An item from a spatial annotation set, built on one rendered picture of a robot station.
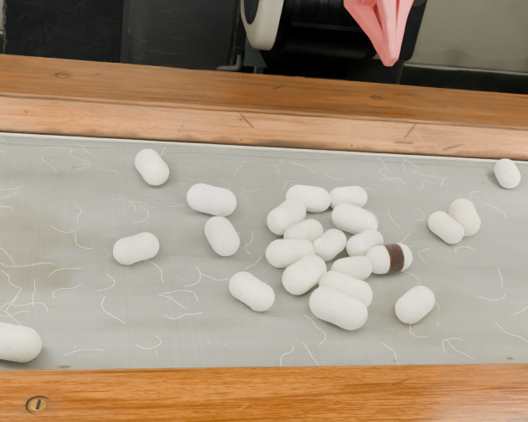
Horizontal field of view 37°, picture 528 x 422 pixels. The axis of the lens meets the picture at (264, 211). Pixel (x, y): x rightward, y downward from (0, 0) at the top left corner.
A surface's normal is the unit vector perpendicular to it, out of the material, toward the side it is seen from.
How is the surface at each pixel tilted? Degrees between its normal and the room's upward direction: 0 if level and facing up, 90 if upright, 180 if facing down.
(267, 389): 0
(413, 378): 0
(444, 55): 89
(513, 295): 0
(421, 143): 45
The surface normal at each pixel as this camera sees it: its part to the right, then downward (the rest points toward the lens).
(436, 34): 0.19, 0.53
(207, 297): 0.15, -0.84
